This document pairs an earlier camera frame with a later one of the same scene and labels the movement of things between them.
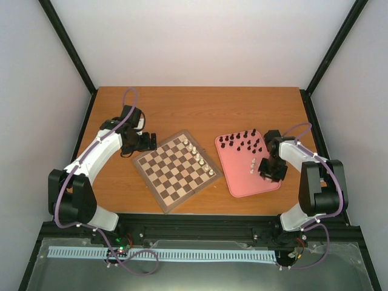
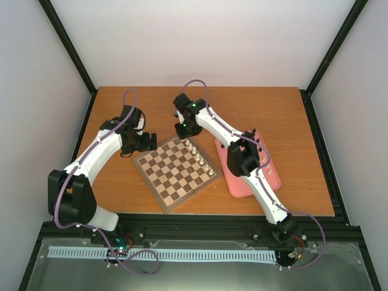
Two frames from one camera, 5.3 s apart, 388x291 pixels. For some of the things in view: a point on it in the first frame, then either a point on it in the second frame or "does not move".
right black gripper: x=275 y=177 -> x=181 y=135
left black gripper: x=147 y=145 does not move
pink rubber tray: x=240 y=153 does not move
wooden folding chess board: x=178 y=170 does not move
